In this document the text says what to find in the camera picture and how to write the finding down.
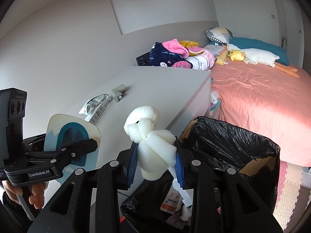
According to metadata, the light blue shaped card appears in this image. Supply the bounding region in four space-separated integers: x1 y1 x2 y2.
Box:
44 113 101 172

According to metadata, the white red paper carton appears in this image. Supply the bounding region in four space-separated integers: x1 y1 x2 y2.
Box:
160 185 182 215

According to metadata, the silver snack wrapper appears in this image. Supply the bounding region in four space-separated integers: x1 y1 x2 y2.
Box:
79 94 111 125

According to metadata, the white foam knot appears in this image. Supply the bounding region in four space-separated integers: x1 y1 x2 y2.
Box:
123 106 193 207

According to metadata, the white green drink bottle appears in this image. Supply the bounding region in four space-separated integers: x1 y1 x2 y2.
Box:
180 205 192 221

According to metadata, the grey corner guard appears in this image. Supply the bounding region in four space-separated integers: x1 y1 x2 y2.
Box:
111 84 127 102

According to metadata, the black lined trash bin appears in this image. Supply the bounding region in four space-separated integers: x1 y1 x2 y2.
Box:
121 116 280 232

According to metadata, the foam puzzle floor mat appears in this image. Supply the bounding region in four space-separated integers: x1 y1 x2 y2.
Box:
273 161 310 232

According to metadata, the hello kitty plush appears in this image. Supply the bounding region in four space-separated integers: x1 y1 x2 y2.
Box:
210 90 220 111

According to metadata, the bed with pink sheet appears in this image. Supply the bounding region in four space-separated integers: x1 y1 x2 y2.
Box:
211 60 310 167

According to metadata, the yellow long plush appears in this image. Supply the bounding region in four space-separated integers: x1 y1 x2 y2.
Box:
215 50 229 65

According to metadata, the yellow duck plush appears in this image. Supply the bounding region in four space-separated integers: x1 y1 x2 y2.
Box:
228 50 245 61

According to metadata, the white goose plush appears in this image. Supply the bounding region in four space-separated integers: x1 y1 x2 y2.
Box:
226 44 300 78

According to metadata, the navy pink clothes pile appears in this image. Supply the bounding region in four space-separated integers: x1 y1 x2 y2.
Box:
148 39 216 70

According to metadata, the teal pillow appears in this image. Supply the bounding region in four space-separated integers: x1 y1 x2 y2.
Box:
229 37 290 66

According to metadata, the patterned grey yellow pillow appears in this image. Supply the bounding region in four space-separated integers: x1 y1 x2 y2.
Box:
205 27 234 45

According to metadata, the black wall socket panel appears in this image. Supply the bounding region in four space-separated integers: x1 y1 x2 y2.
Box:
135 52 150 66

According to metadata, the white door with handle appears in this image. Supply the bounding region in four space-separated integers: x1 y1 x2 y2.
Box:
275 0 304 55

